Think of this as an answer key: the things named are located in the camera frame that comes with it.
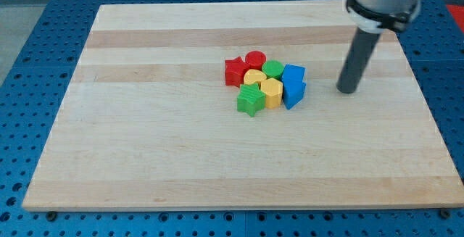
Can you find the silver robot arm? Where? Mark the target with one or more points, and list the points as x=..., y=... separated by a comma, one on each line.
x=375, y=16

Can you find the green star block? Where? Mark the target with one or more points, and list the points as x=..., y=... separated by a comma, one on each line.
x=250, y=99

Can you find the red star block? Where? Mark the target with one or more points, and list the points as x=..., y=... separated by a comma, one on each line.
x=235, y=69

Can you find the red circle block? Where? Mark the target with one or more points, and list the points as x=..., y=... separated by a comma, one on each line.
x=255, y=59

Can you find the green circle block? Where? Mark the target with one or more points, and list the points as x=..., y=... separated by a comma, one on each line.
x=273, y=69

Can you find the yellow heart block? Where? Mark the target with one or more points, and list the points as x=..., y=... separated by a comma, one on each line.
x=253, y=76

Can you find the yellow pentagon block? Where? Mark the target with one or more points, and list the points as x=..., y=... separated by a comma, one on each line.
x=273, y=90

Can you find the blue triangle block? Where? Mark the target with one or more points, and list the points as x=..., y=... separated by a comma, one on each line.
x=293, y=92

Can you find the blue cube block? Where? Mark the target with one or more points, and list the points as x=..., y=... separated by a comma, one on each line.
x=293, y=72

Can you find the wooden board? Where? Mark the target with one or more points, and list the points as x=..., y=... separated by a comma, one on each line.
x=148, y=124

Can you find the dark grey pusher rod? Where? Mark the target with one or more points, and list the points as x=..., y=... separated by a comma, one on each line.
x=359, y=54

